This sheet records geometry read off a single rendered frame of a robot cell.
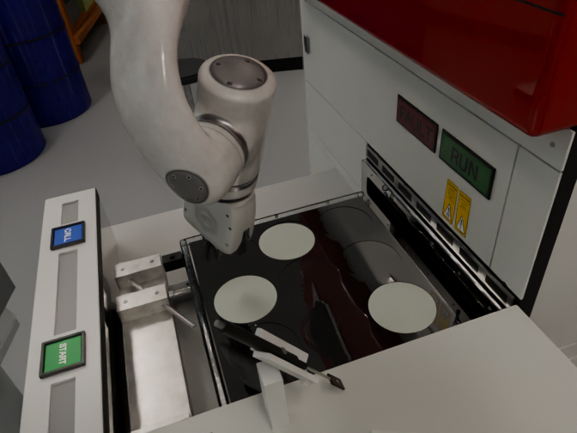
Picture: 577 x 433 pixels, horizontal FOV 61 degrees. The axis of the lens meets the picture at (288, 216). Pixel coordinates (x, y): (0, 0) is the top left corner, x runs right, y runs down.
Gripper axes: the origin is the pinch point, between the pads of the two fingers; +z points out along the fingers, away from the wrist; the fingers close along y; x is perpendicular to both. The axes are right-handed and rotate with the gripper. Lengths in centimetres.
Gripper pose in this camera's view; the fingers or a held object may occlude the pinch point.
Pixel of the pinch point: (215, 248)
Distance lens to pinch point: 76.0
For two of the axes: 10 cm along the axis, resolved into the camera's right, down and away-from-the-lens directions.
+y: 7.4, 5.9, -3.1
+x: 6.4, -5.0, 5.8
